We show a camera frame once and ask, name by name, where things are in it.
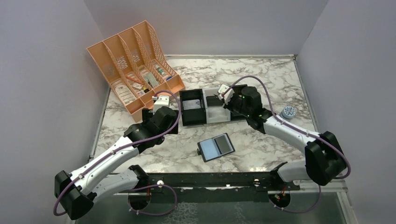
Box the white patterned card stack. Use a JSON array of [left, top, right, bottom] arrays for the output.
[[115, 84, 136, 105]]

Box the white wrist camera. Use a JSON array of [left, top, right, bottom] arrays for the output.
[[217, 84, 234, 105], [152, 95, 170, 114]]

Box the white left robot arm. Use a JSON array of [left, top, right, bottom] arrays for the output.
[[53, 106, 181, 220]]

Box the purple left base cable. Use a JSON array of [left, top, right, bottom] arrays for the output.
[[127, 184, 178, 217]]

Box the peach plastic file organizer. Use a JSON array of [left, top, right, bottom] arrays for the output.
[[87, 21, 185, 121]]

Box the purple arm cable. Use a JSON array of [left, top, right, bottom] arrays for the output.
[[221, 75, 352, 180], [53, 90, 182, 217]]

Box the white middle card bin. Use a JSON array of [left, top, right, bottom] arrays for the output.
[[202, 87, 231, 124]]

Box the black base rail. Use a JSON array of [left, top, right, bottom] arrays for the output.
[[124, 172, 300, 205]]

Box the black leather card holder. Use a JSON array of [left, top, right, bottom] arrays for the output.
[[196, 133, 235, 162]]

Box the black left card bin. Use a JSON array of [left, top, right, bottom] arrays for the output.
[[179, 89, 207, 126]]

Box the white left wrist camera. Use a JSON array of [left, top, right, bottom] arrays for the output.
[[152, 95, 170, 114]]

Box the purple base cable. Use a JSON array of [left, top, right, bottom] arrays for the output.
[[127, 184, 178, 217], [268, 185, 322, 215]]

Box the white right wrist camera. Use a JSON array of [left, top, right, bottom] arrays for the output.
[[217, 84, 234, 105]]

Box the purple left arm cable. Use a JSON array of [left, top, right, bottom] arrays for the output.
[[53, 90, 182, 217]]

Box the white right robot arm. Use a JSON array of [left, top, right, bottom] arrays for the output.
[[218, 86, 347, 190]]

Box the black VIP credit card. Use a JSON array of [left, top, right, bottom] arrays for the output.
[[205, 95, 223, 108]]

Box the small blue white jar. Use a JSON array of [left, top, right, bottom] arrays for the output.
[[280, 106, 297, 120]]

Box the silver credit card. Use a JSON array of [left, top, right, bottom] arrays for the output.
[[183, 99, 202, 110]]

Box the black card bin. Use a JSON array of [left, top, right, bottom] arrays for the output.
[[223, 84, 254, 121], [179, 89, 207, 126]]

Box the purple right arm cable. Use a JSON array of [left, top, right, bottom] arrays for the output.
[[221, 75, 352, 180]]

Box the black right card bin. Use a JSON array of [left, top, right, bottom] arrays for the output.
[[223, 84, 254, 121]]

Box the grey flat eraser block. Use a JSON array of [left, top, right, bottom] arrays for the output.
[[146, 72, 159, 88]]

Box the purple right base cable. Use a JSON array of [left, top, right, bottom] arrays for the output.
[[268, 185, 322, 215]]

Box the red pen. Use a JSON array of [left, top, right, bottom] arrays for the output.
[[126, 76, 143, 85]]

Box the green white battery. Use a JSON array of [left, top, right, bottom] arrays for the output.
[[156, 67, 167, 76]]

